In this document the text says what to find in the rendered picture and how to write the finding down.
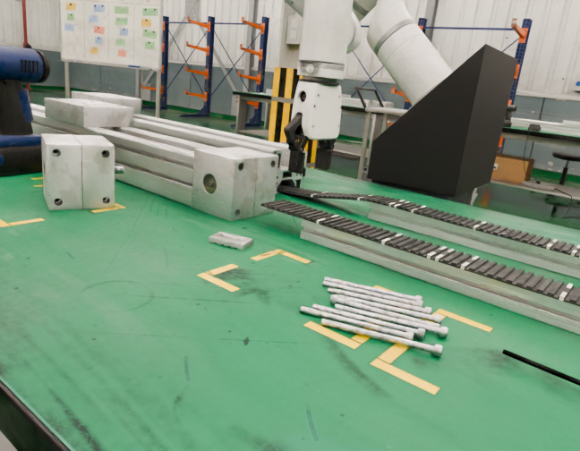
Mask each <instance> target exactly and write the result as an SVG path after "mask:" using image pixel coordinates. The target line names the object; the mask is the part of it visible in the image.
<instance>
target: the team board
mask: <svg viewBox="0 0 580 451"><path fill-rule="evenodd" d="M163 1H164V0H59V21H60V49H61V61H63V62H64V71H65V98H70V73H69V62H73V63H82V64H98V65H106V66H114V67H123V68H131V69H140V70H148V71H155V72H157V86H156V118H160V91H161V72H162V37H163Z"/></svg>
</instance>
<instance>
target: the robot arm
mask: <svg viewBox="0 0 580 451"><path fill-rule="evenodd" d="M284 1H285V2H286V3H287V4H289V5H290V6H291V7H292V8H293V9H294V10H295V11H297V12H298V13H299V14H300V15H301V16H302V17H303V24H302V33H301V42H300V51H299V60H298V67H297V75H302V76H303V78H302V79H299V81H298V85H297V88H296V92H295V96H294V104H293V111H292V117H291V122H290V123H289V124H288V125H287V126H286V127H285V128H284V133H285V136H286V142H287V144H288V149H289V150H290V158H289V167H288V171H289V172H293V173H297V174H303V169H304V160H305V152H303V150H304V148H305V146H306V144H307V142H308V140H309V139H310V140H318V141H319V145H320V147H319V148H317V155H316V163H315V167H316V168H318V169H322V170H327V171H328V170H329V168H330V160H331V153H332V150H333V148H334V144H335V142H336V140H337V136H338V134H339V133H340V130H341V128H340V117H341V99H342V98H341V86H340V82H337V80H343V79H344V71H345V58H346V54H349V53H351V52H353V51H354V50H355V49H356V48H357V47H358V46H359V44H360V42H361V39H362V28H361V25H360V21H361V20H362V19H363V18H364V17H365V16H366V15H367V14H368V13H369V12H370V11H371V10H372V9H373V8H374V7H375V6H376V9H375V12H374V14H373V17H372V20H371V24H370V26H369V28H368V32H367V37H366V38H367V42H368V44H369V46H370V48H371V50H372V51H373V52H374V54H375V55H376V56H377V57H378V58H379V60H380V62H381V63H382V64H383V66H384V67H385V68H386V70H387V71H388V73H389V74H390V76H391V77H392V78H393V80H394V81H395V83H396V84H397V86H398V87H399V88H400V89H401V90H402V92H403V93H404V94H405V96H406V98H407V99H408V100H409V102H410V103H411V105H412V106H411V107H410V108H412V107H413V106H414V105H415V104H416V103H417V102H419V101H420V100H421V99H422V98H423V97H425V96H426V95H427V94H428V93H429V92H430V91H432V90H433V89H434V88H435V87H436V86H437V85H439V84H440V83H441V82H442V81H443V80H445V79H446V78H447V77H448V76H449V75H450V74H451V73H452V70H451V69H450V68H449V66H448V65H447V63H446V62H445V61H444V59H443V58H442V57H441V55H440V54H439V53H438V51H437V50H436V49H435V47H434V46H433V45H432V43H431V42H430V41H429V40H428V39H427V37H426V36H425V35H424V33H423V32H422V30H421V29H420V28H419V26H418V25H417V24H416V23H415V21H414V20H413V18H412V17H411V15H410V14H409V12H408V11H407V10H406V8H405V3H404V0H284ZM410 108H409V109H410ZM409 109H408V110H409ZM298 140H302V141H301V143H299V141H298Z"/></svg>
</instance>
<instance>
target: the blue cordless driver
mask: <svg viewBox="0 0 580 451"><path fill-rule="evenodd" d="M49 73H50V65H49V61H48V59H47V57H46V56H45V54H44V53H43V52H41V51H38V50H34V49H30V48H23V47H8V46H0V176H6V175H15V174H30V173H38V172H43V171H42V151H41V136H39V135H37V134H33V130H32V126H31V122H32V120H33V114H32V110H31V105H30V97H29V92H28V90H27V89H25V88H23V86H22V83H42V82H45V81H46V80H47V78H48V76H49Z"/></svg>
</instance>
